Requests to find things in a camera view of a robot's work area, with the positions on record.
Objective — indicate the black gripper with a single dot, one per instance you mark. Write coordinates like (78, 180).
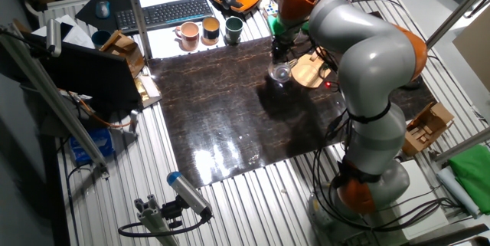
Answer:
(283, 43)

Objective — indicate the clear glass cup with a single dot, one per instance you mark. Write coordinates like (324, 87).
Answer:
(279, 73)

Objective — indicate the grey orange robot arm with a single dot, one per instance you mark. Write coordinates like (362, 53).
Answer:
(371, 58)

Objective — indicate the wooden cup rack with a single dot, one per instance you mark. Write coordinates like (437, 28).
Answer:
(306, 73)

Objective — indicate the Rubik's cube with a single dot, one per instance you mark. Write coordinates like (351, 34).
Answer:
(271, 9)

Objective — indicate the green mug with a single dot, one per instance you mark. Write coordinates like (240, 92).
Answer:
(234, 29)

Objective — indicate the yellow brown mug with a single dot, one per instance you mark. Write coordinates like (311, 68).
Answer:
(210, 29)

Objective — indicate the dark marble board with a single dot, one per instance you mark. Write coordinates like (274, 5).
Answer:
(214, 104)

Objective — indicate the pink mug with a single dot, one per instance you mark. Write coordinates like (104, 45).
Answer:
(190, 35)

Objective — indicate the black keyboard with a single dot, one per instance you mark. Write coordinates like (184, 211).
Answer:
(164, 14)

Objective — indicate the gold foil packet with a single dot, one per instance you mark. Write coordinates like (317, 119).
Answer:
(143, 90)

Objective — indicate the brown cardboard box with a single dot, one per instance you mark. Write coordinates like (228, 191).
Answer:
(126, 50)

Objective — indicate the cardboard box wooden blocks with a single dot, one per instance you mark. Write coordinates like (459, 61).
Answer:
(426, 129)

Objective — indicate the blue mug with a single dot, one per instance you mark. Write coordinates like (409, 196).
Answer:
(100, 38)

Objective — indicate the blue computer mouse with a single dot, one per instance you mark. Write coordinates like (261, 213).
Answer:
(102, 9)

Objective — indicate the black monitor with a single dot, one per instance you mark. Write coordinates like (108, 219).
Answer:
(88, 73)

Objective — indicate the brown cardboard sheet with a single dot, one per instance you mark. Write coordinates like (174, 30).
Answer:
(476, 50)

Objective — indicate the black mouse pad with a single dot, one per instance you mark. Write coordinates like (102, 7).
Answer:
(86, 14)

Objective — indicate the blue tissue pack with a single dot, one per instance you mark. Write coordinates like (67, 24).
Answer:
(97, 142)

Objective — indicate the short aluminium profile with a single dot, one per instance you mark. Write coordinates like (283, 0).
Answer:
(151, 215)

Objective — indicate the white paper sheets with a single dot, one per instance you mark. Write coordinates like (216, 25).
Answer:
(78, 35)

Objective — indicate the white paper roll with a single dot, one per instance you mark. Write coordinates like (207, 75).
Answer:
(457, 190)

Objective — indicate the green cloth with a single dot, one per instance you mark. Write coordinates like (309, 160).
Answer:
(472, 173)

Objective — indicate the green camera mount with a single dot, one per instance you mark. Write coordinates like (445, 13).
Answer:
(273, 23)

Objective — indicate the aluminium frame post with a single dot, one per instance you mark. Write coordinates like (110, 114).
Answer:
(137, 16)

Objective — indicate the silver camera blue cap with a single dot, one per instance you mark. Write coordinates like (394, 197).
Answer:
(187, 192)

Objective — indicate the aluminium frame beam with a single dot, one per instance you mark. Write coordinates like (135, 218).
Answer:
(463, 144)
(49, 96)
(459, 8)

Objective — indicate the white flat base plate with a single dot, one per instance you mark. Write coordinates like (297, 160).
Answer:
(421, 184)

